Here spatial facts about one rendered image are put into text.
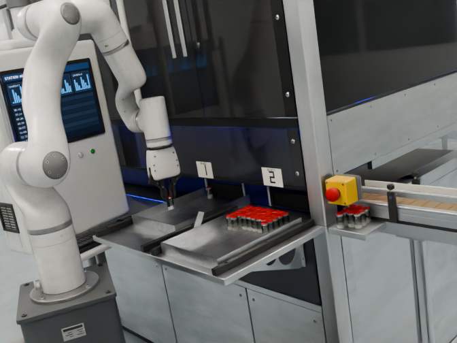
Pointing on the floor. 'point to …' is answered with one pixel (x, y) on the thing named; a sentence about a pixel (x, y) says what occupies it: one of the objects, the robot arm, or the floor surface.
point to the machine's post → (317, 165)
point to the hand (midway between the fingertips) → (168, 192)
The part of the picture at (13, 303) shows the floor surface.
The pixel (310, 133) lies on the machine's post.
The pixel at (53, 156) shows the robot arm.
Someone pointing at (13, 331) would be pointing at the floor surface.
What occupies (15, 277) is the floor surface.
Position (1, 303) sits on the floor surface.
